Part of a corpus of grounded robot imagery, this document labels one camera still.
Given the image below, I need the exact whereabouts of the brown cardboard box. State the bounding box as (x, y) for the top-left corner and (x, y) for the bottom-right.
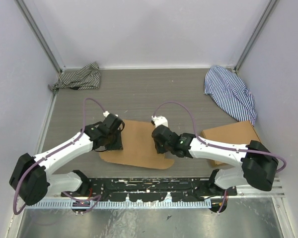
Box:
(200, 120), (262, 167)
(99, 120), (174, 170)

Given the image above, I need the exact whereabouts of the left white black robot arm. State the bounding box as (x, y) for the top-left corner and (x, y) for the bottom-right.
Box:
(9, 114), (125, 206)

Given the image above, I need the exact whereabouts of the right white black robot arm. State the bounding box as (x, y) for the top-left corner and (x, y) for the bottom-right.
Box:
(151, 125), (278, 196)

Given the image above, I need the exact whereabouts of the folded brown cardboard box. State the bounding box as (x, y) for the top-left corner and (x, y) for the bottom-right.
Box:
(200, 120), (262, 167)

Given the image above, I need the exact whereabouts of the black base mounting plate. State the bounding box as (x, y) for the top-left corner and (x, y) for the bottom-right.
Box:
(69, 177), (224, 202)

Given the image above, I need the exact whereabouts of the black white striped cloth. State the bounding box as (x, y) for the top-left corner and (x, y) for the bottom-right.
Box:
(48, 62), (100, 94)

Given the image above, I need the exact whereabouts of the blue white striped cloth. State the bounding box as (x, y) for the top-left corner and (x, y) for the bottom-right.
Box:
(204, 65), (257, 125)

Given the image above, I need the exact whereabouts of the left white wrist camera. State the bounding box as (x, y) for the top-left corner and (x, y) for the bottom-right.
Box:
(103, 111), (118, 118)

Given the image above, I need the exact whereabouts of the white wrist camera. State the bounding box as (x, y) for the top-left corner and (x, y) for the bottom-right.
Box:
(151, 116), (168, 128)
(103, 111), (118, 118)

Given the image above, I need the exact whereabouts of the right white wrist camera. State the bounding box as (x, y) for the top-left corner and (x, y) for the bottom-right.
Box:
(151, 116), (168, 128)

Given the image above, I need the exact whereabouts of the light blue slotted cable duct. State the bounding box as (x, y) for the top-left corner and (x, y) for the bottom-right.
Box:
(27, 199), (212, 210)

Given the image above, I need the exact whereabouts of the aluminium front rail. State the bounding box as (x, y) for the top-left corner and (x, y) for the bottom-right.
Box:
(14, 177), (286, 199)

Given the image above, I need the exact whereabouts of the left aluminium frame post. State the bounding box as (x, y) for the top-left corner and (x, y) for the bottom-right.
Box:
(14, 0), (66, 73)

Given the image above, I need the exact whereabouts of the aluminium frame post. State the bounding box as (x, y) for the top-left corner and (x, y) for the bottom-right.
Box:
(233, 0), (280, 74)
(14, 0), (66, 73)

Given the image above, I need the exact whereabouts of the right aluminium frame post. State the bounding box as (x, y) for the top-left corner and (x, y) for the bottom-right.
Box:
(233, 0), (280, 74)

